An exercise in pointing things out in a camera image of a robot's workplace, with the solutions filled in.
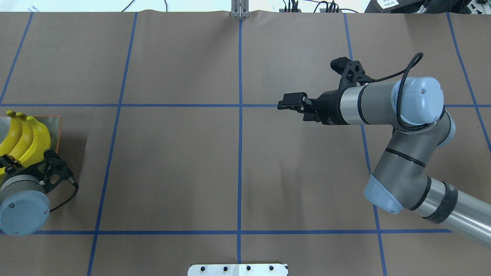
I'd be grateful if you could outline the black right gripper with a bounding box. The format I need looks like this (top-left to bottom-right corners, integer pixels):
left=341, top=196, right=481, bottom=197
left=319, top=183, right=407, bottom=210
left=277, top=90, right=348, bottom=125

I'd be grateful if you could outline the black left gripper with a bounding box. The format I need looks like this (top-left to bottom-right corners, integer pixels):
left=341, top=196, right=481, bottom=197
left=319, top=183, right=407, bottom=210
left=0, top=155, right=47, bottom=184

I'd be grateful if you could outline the yellow banana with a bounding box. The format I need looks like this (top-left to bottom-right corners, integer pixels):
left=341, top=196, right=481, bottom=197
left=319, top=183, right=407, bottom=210
left=9, top=112, right=33, bottom=159
left=19, top=117, right=51, bottom=167
left=0, top=110, right=23, bottom=156

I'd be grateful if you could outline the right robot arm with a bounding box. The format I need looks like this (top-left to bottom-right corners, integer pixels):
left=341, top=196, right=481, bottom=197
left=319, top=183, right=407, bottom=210
left=277, top=77, right=491, bottom=248

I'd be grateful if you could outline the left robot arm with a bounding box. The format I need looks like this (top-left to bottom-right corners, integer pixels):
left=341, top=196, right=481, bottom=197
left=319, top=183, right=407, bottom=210
left=0, top=155, right=50, bottom=237

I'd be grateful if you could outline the grey square plate orange rim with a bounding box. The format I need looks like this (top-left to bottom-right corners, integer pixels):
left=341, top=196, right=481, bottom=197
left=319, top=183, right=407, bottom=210
left=0, top=115, right=62, bottom=153

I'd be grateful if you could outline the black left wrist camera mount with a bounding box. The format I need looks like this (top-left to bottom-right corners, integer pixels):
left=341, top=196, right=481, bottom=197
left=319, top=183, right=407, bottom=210
left=42, top=149, right=79, bottom=194

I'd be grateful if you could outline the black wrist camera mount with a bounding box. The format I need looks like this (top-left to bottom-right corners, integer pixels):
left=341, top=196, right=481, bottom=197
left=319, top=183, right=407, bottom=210
left=42, top=149, right=79, bottom=194
left=330, top=57, right=373, bottom=91

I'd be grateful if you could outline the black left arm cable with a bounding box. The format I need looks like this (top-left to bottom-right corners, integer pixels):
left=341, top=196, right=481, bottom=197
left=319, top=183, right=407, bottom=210
left=48, top=176, right=79, bottom=213

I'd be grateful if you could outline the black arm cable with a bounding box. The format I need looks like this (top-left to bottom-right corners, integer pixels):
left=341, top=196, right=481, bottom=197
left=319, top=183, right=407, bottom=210
left=368, top=53, right=445, bottom=131
left=48, top=176, right=79, bottom=213

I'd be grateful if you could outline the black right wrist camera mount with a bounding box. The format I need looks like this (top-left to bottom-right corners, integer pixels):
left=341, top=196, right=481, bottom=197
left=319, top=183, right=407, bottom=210
left=330, top=57, right=373, bottom=91

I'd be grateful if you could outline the aluminium frame post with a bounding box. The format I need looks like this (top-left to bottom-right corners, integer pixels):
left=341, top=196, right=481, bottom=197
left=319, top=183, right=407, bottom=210
left=230, top=0, right=250, bottom=19

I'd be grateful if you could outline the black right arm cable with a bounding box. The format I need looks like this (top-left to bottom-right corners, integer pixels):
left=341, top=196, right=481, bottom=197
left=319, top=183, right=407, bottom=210
left=368, top=53, right=445, bottom=131

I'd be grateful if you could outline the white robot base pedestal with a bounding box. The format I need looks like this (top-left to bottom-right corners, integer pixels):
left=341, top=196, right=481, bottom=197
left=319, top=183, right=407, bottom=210
left=187, top=263, right=289, bottom=276

